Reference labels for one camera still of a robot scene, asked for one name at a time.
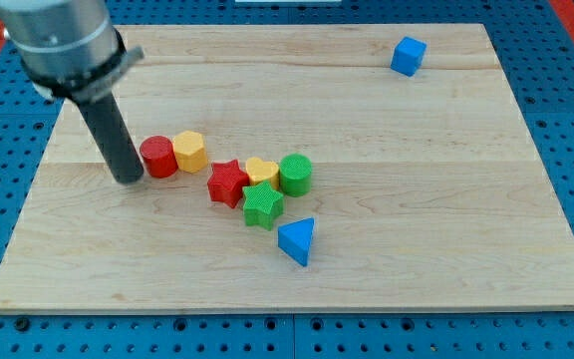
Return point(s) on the yellow heart block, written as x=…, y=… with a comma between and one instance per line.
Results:
x=259, y=171

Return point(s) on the red cylinder block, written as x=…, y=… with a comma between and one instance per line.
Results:
x=158, y=157

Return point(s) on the yellow hexagon block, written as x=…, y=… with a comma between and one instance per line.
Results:
x=190, y=152

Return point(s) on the blue cube block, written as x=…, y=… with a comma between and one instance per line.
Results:
x=408, y=56

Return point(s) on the red star block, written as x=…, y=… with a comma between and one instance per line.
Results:
x=226, y=183

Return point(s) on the green cylinder block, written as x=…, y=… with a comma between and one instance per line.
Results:
x=295, y=175

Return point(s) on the green star block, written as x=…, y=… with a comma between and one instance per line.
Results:
x=263, y=204

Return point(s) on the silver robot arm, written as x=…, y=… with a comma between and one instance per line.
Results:
x=71, y=50

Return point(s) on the blue triangle block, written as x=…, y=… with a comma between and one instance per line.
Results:
x=295, y=239

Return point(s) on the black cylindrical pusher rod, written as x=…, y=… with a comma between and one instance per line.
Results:
x=109, y=131

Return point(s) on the wooden board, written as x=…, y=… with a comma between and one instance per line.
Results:
x=428, y=193

